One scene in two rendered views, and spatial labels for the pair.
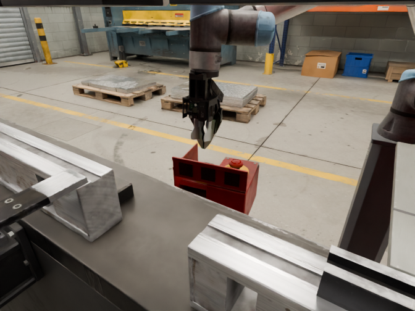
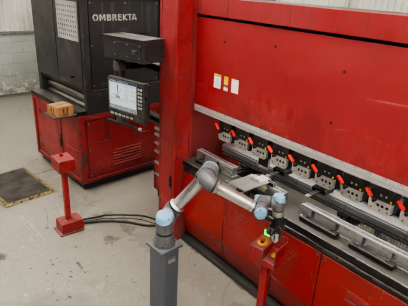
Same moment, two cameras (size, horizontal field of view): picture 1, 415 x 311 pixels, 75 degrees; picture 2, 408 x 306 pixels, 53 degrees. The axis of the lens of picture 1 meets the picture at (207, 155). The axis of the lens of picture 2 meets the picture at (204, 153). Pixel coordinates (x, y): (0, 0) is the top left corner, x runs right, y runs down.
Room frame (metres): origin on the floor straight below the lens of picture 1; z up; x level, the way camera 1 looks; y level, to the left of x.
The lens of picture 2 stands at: (3.05, 0.21, 2.41)
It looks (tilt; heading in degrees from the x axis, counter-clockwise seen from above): 23 degrees down; 197
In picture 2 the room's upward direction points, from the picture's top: 3 degrees clockwise
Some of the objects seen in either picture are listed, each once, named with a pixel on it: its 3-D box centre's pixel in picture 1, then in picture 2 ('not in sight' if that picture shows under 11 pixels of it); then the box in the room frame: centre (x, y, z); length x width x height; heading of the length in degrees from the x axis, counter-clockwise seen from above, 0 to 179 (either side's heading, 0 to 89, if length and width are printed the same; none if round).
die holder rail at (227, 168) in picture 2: not in sight; (216, 162); (-0.22, -0.67, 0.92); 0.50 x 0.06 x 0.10; 57
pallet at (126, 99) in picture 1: (119, 89); not in sight; (4.22, 1.37, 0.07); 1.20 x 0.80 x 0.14; 59
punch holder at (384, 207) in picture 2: not in sight; (384, 198); (0.61, 0.61, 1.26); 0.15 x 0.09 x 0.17; 57
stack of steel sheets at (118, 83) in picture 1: (118, 82); not in sight; (4.22, 1.37, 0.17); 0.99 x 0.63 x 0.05; 59
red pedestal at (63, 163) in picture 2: not in sight; (65, 193); (0.01, -2.12, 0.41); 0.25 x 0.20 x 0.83; 147
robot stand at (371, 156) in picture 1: (370, 218); (163, 289); (0.89, -0.69, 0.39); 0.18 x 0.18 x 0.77; 61
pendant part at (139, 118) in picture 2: not in sight; (130, 98); (-0.14, -1.47, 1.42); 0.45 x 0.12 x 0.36; 71
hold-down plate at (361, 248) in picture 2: not in sight; (371, 254); (0.67, 0.61, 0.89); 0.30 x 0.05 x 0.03; 57
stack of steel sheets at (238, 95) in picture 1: (214, 92); not in sight; (3.57, -0.10, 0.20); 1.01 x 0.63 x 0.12; 64
